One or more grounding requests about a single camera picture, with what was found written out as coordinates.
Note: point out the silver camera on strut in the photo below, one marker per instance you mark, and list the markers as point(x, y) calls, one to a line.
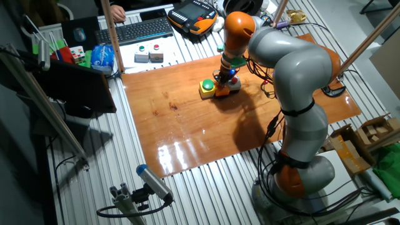
point(43, 54)

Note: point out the wooden pole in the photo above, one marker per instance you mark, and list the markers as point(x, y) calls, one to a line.
point(368, 39)
point(280, 12)
point(112, 37)

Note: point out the white paper sheet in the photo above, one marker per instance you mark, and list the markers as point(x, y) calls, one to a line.
point(175, 53)

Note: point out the green wrist flange plate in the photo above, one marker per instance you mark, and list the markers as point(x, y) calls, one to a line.
point(238, 62)

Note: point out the person's bare hand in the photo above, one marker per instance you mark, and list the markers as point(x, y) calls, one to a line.
point(118, 13)

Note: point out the gold foil wrapper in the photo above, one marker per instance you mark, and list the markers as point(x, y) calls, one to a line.
point(296, 16)

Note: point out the brown cardboard panel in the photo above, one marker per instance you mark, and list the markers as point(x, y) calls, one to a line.
point(387, 72)

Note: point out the grey computer mouse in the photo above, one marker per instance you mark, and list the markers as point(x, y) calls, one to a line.
point(79, 34)

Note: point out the black filament spool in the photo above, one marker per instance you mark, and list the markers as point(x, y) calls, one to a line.
point(243, 6)

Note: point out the cardboard box with wood blocks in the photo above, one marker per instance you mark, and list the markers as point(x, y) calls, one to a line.
point(375, 129)

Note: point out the white crumpled object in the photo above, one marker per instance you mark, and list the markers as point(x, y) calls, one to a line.
point(218, 24)

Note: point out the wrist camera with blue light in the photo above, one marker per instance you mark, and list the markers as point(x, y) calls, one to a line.
point(232, 72)

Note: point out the green button on yellow box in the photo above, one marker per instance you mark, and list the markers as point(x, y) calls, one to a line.
point(207, 89)

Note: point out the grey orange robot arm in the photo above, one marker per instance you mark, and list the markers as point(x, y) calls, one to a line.
point(297, 62)

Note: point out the blue white plastic pack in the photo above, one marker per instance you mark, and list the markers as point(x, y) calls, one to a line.
point(102, 57)

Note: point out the orange grey teach pendant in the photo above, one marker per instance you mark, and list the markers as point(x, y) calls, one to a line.
point(192, 15)

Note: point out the small grey box green button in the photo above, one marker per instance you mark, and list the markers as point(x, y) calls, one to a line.
point(141, 53)

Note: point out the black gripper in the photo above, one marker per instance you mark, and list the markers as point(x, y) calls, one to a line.
point(223, 72)

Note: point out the black pole foot clamp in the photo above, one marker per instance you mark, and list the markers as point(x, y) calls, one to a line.
point(334, 91)

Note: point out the green cloth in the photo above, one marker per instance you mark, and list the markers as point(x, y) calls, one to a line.
point(389, 172)

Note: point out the silver depth camera blue cap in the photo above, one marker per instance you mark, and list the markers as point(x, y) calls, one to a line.
point(154, 182)

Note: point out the glossy wooden board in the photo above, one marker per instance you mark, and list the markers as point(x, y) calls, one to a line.
point(187, 125)

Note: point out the white rolled paper tube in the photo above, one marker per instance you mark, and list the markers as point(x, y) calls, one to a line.
point(378, 186)

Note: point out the aluminium frame strut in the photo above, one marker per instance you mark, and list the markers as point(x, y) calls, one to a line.
point(40, 100)

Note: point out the black mouse pad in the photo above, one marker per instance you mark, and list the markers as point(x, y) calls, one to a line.
point(67, 29)

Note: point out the black monitor panel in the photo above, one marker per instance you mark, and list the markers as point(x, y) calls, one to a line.
point(78, 87)

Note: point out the cardboard box with tape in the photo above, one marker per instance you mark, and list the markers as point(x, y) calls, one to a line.
point(350, 153)

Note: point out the white thin sticks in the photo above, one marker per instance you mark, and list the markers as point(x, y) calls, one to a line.
point(40, 32)

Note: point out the black smartphone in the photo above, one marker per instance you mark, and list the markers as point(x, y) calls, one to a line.
point(153, 14)

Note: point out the black computer keyboard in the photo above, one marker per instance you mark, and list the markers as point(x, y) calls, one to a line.
point(134, 30)

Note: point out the small grey box red button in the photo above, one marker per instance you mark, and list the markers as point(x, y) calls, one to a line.
point(156, 53)

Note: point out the aluminium camera mount profile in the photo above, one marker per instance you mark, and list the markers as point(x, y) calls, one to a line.
point(123, 200)

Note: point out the colourful puzzle cube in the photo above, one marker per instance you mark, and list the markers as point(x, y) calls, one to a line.
point(77, 53)

